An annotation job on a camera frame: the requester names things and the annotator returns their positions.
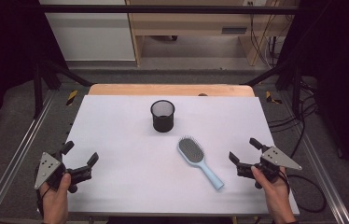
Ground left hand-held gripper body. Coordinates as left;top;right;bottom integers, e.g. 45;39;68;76
34;150;94;194

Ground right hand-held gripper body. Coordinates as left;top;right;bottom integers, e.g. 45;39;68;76
236;145;303;190

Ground light blue hairbrush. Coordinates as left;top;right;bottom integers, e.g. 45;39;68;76
176;135;225;191

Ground black mesh pen cup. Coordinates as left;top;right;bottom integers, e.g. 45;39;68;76
149;99;175;133

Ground person's left hand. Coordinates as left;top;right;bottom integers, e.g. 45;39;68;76
39;173;72;224

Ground person's right hand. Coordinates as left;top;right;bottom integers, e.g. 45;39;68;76
250;165;298;224

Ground white board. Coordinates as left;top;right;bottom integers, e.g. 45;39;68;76
36;94;300;217

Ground yellow black tape strip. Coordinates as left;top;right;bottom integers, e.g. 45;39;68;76
265;91;283;105
65;90;79;106

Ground wooden table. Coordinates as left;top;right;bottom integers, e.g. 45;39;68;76
88;83;256;98

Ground white cabinet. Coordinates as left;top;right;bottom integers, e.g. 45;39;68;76
38;0;136;63

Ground black curtain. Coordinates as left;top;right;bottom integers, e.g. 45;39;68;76
277;0;349;183
0;0;68;143

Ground light wooden desk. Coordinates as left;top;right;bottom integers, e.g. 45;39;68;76
125;0;301;67

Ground black floor cable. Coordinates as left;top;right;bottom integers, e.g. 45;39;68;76
267;78;320;134
288;92;308;160

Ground aluminium rail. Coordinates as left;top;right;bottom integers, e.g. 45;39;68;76
279;91;349;224
0;90;57;224

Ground black frame post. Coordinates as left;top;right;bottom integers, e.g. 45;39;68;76
289;62;303;119
32;60;45;119

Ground right hand-held gripper cable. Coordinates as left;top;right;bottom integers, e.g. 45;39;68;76
279;169;328;214

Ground black diagonal frame strut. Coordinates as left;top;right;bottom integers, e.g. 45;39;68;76
241;59;292;88
43;59;94;88

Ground hanging desk cables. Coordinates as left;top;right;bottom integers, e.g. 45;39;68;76
248;0;295;70

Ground black horizontal frame bar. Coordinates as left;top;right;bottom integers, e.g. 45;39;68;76
38;4;307;15

